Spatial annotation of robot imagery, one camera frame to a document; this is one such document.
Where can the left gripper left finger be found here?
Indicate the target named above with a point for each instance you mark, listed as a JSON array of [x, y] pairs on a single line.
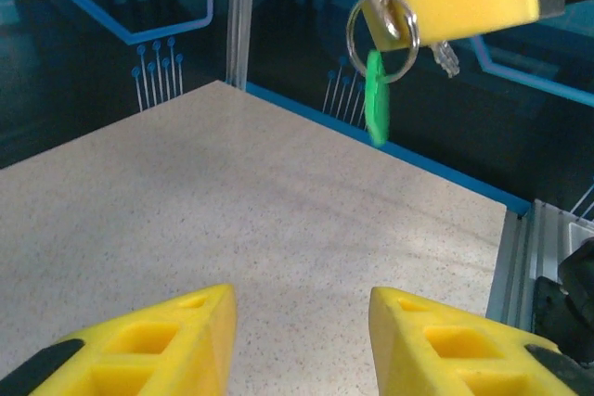
[[153, 349]]

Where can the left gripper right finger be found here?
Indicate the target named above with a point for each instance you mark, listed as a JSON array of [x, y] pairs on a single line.
[[445, 349]]

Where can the silver split keyring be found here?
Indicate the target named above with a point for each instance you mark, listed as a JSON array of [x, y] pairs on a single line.
[[414, 39]]

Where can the silver key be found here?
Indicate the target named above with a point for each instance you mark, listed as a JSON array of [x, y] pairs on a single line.
[[446, 58]]

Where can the green-headed key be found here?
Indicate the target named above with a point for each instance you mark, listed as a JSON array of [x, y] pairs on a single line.
[[377, 99]]

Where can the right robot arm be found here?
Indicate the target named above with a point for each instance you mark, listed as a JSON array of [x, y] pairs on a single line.
[[571, 303]]

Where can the aluminium frame post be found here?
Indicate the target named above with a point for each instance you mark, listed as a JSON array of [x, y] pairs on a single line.
[[239, 20]]

